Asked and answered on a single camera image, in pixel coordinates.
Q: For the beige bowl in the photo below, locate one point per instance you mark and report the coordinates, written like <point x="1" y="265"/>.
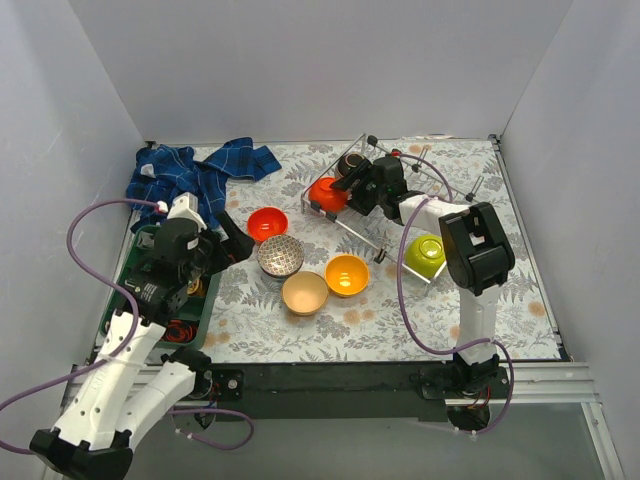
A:
<point x="304" y="293"/>

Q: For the lime green bowl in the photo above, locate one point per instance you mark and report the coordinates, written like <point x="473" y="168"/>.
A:
<point x="425" y="255"/>

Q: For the green compartment tray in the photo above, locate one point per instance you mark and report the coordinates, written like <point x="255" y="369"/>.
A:
<point x="189" y="325"/>

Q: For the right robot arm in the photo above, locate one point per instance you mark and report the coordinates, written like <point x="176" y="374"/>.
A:
<point x="477" y="252"/>

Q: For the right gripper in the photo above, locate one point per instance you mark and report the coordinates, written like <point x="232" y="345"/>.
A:
<point x="360" y="185"/>

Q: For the white patterned bowl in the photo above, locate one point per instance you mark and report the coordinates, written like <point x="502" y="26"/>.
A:
<point x="280" y="256"/>

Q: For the black bowl with gold rim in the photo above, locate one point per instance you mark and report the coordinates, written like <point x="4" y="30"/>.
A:
<point x="352" y="165"/>

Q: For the yellow-orange bowl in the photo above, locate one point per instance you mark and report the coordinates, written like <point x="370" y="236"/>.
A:
<point x="347" y="275"/>

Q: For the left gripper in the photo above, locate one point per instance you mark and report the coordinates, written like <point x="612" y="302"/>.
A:
<point x="215" y="247"/>

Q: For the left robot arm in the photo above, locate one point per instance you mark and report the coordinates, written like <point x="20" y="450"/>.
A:
<point x="96" y="436"/>

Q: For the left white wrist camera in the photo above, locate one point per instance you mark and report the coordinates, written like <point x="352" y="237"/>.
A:
<point x="184" y="206"/>

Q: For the blue plaid cloth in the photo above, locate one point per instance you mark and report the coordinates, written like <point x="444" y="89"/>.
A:
<point x="163" y="173"/>

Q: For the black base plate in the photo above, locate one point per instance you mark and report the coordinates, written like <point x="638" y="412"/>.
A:
<point x="426" y="391"/>

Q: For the aluminium frame rail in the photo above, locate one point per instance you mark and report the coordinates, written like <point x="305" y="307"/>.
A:
<point x="549" y="426"/>

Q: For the red-orange bowl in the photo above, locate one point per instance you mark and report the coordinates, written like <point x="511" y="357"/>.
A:
<point x="329" y="199"/>
<point x="267" y="222"/>

